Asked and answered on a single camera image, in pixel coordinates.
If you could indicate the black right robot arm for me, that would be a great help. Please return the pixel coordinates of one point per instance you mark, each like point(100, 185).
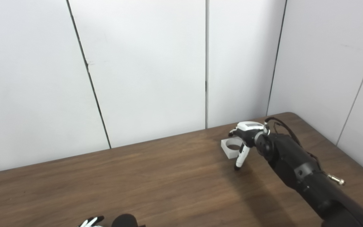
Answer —
point(295, 164)

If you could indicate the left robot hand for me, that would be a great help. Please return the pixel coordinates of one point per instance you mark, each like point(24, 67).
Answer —
point(90, 222)

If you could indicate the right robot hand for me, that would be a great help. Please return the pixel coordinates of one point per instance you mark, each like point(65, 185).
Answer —
point(249, 129)

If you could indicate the black peg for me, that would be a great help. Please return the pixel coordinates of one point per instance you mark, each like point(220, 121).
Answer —
point(124, 220)

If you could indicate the white square piece with hole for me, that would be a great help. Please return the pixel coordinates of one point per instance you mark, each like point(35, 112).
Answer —
point(228, 153)

